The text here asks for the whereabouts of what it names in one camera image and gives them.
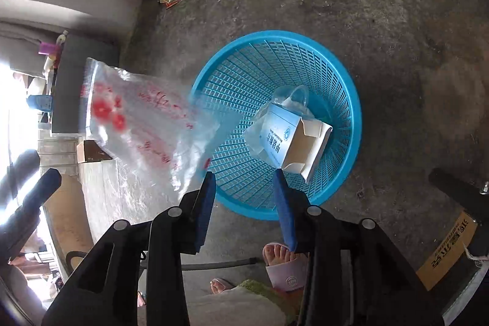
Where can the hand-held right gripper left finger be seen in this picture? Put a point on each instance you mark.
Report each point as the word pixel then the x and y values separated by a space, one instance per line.
pixel 202 213

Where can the purple cup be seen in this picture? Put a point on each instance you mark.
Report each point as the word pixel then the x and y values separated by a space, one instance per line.
pixel 47 48

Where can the blue plastic basket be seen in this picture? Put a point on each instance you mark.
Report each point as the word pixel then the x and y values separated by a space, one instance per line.
pixel 237 81

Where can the white blue carton box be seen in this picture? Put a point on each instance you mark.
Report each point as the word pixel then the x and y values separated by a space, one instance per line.
pixel 282 135

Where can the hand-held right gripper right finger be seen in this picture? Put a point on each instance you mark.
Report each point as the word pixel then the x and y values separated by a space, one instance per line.
pixel 284 213

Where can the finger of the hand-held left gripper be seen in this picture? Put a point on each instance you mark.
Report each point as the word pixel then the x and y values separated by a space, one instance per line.
pixel 42 192
pixel 23 169

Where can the clear plastic cup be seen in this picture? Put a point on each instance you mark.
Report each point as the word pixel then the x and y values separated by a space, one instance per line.
pixel 294 97

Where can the pink slipper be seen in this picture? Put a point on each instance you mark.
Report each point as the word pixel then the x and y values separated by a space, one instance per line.
pixel 286 278

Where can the green white fuzzy garment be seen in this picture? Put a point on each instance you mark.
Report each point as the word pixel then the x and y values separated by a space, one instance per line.
pixel 248 305

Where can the printed cardboard box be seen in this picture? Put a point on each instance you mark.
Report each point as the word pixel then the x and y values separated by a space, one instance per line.
pixel 447 249

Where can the person's foot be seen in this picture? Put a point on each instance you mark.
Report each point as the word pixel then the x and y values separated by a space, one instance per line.
pixel 279 253
pixel 221 286

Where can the clear printed plastic bag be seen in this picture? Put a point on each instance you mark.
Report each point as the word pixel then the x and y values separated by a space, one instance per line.
pixel 152 127

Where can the grey cabinet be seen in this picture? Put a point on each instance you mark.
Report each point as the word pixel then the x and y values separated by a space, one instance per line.
pixel 76 47

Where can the black metal leg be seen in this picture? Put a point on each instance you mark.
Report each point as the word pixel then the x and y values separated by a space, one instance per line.
pixel 454 188

